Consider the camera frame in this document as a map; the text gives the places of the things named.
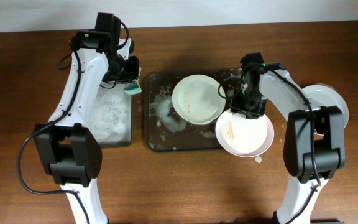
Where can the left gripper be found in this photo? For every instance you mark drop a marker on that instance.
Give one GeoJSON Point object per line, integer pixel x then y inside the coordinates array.
{"type": "Point", "coordinates": [129, 76]}

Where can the green yellow sponge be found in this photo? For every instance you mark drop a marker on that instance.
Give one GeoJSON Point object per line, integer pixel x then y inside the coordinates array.
{"type": "Point", "coordinates": [134, 87]}

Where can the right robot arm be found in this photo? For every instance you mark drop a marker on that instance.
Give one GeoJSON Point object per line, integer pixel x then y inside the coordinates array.
{"type": "Point", "coordinates": [314, 140]}

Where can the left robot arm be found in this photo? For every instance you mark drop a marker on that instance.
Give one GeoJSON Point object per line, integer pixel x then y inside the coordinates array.
{"type": "Point", "coordinates": [67, 149]}

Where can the cream plate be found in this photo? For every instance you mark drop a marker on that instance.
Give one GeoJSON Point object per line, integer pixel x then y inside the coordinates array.
{"type": "Point", "coordinates": [198, 100]}

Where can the pale blue plate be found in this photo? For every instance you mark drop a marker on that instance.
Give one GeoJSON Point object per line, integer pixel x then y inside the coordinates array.
{"type": "Point", "coordinates": [328, 96]}

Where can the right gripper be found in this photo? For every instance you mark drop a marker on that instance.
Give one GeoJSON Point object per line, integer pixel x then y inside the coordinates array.
{"type": "Point", "coordinates": [247, 111]}

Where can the white plate lower right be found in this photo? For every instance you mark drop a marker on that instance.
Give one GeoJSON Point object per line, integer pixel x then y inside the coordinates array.
{"type": "Point", "coordinates": [244, 137]}

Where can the dark brown serving tray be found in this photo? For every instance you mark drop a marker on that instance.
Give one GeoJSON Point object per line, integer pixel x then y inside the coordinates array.
{"type": "Point", "coordinates": [164, 129]}

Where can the black soapy water tray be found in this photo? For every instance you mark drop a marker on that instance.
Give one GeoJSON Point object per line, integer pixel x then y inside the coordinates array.
{"type": "Point", "coordinates": [111, 118]}

